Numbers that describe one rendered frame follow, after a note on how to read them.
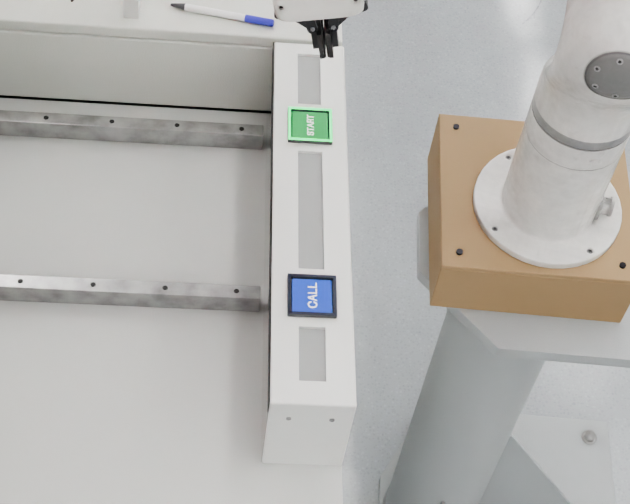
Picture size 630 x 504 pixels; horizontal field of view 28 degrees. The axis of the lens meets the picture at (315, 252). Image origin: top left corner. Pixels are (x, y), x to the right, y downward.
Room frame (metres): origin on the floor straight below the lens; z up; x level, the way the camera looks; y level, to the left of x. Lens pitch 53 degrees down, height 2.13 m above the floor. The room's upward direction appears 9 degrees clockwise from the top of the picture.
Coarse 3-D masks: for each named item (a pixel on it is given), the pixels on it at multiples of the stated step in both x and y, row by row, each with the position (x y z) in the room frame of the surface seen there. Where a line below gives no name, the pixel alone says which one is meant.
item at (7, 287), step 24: (0, 288) 0.83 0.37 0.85; (24, 288) 0.84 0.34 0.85; (48, 288) 0.84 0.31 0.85; (72, 288) 0.85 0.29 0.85; (96, 288) 0.85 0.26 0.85; (120, 288) 0.86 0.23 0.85; (144, 288) 0.87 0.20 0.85; (168, 288) 0.87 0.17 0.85; (192, 288) 0.88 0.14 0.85; (216, 288) 0.88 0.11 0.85; (240, 288) 0.89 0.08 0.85
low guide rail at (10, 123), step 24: (0, 120) 1.10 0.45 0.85; (24, 120) 1.10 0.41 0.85; (48, 120) 1.11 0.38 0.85; (72, 120) 1.12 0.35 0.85; (96, 120) 1.12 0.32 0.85; (120, 120) 1.13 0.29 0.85; (144, 120) 1.14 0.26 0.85; (168, 120) 1.15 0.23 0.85; (168, 144) 1.13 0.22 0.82; (192, 144) 1.13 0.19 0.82; (216, 144) 1.14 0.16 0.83; (240, 144) 1.14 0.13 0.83
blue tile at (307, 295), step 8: (296, 280) 0.83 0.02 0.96; (304, 280) 0.84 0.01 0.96; (312, 280) 0.84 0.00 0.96; (320, 280) 0.84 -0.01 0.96; (328, 280) 0.84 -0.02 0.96; (296, 288) 0.82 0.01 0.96; (304, 288) 0.82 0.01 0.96; (312, 288) 0.83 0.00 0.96; (320, 288) 0.83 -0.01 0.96; (328, 288) 0.83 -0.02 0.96; (296, 296) 0.81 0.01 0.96; (304, 296) 0.81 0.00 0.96; (312, 296) 0.82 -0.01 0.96; (320, 296) 0.82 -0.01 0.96; (328, 296) 0.82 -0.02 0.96; (296, 304) 0.80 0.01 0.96; (304, 304) 0.80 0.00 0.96; (312, 304) 0.80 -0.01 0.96; (320, 304) 0.81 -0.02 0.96; (328, 304) 0.81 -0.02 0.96; (328, 312) 0.80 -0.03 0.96
